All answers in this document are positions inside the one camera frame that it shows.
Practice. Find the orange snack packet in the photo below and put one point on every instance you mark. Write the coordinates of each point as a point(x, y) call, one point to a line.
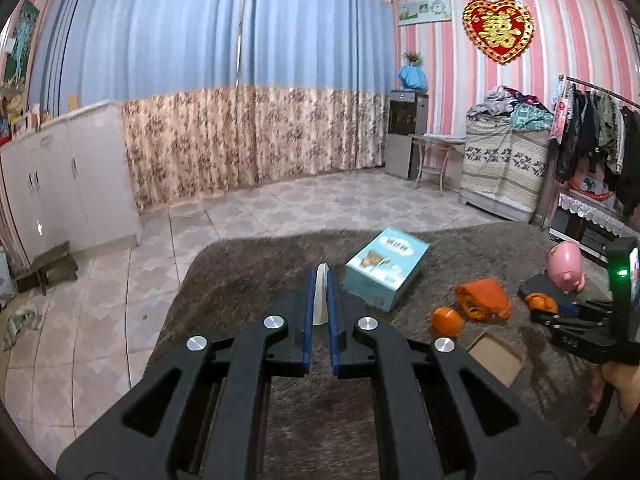
point(487, 297)

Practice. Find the person's right hand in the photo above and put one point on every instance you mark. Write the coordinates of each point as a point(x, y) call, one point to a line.
point(627, 390)

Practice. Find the small metal stool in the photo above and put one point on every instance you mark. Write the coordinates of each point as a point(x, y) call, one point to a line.
point(435, 142)

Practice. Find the row of small boxes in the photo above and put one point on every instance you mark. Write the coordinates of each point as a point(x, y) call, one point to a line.
point(25, 117)

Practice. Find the metal clothes rack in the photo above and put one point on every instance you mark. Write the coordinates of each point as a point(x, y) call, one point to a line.
point(600, 86)

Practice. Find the patterned cloth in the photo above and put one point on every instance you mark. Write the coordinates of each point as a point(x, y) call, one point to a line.
point(20, 325)

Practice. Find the pile of clothes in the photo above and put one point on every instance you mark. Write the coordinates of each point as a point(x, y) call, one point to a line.
point(510, 105)

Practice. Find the grey water dispenser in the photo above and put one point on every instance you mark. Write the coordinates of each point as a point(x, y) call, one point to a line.
point(407, 135)

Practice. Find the floral cloth covered cabinet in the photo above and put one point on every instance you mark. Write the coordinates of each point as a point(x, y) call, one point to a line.
point(502, 165)

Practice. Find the brown cardboard tray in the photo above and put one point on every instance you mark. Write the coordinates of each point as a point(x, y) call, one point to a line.
point(495, 360)

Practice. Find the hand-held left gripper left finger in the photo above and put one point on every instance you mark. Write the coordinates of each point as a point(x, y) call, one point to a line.
point(308, 310)

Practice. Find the lace covered table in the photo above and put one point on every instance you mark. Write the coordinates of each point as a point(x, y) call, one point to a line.
point(585, 205)

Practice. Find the pink pig toy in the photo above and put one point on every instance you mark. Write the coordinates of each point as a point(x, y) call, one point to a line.
point(565, 265)

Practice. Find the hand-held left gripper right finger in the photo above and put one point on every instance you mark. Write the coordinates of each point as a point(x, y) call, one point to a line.
point(334, 310)

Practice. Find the small wooden stool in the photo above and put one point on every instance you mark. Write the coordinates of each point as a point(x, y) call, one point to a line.
point(50, 270)

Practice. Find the green wall painting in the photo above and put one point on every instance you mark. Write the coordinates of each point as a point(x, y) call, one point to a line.
point(22, 45)

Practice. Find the red heart wall decoration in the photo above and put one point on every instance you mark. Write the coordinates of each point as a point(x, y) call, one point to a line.
point(497, 30)

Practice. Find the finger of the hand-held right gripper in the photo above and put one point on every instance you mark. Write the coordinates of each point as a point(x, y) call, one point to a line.
point(585, 345)
point(580, 315)

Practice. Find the wall poster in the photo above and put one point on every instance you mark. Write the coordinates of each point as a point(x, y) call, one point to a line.
point(425, 10)

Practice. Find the white paper piece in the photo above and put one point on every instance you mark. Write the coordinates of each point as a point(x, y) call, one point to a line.
point(321, 300)

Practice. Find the orange fruit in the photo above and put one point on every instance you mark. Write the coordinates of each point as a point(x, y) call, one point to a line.
point(446, 321)

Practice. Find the row of hanging clothes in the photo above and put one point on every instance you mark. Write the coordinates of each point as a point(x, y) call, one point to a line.
point(595, 135)

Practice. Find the blue and floral curtain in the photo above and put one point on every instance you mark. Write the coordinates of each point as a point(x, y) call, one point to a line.
point(200, 60)

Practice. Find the white cabinet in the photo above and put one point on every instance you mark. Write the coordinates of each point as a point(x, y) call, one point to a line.
point(75, 185)

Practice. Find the teal cardboard box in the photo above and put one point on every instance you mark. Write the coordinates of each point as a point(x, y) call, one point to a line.
point(385, 270)

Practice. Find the blue covered plant pot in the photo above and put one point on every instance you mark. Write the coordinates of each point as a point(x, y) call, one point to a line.
point(412, 77)

